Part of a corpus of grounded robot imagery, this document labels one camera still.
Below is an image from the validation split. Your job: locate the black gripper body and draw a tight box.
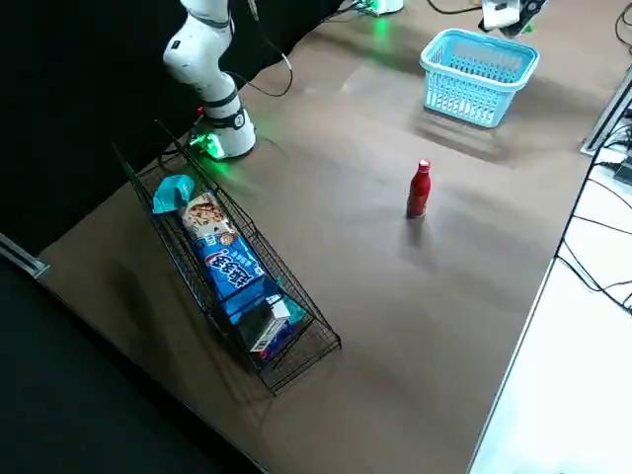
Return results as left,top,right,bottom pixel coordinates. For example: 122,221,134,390
503,0,550,37

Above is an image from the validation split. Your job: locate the red cola bottle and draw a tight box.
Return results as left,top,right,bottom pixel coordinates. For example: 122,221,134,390
405,158,434,219

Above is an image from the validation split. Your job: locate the light blue plastic basket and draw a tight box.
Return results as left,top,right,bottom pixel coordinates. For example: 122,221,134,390
419,28,540,128

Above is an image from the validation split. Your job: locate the teal snack packet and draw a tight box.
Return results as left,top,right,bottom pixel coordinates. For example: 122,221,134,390
151,175,197,214

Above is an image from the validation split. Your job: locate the blue cookie packet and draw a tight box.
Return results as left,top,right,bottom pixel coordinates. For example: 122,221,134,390
182,195,297,325

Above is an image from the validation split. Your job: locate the aluminium camera post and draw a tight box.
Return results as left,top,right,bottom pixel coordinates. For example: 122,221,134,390
581,63,632,157

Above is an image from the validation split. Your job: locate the black desk cable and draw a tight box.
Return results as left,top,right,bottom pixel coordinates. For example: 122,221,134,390
555,125,632,317

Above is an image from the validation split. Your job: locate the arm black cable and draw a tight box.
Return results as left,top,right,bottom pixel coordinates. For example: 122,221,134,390
244,0,295,99

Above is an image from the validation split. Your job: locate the black wire display rack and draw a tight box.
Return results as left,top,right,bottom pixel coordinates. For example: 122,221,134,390
112,119,343,396

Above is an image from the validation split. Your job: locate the aluminium frame post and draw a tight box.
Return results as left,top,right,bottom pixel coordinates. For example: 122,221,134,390
0,233,51,278

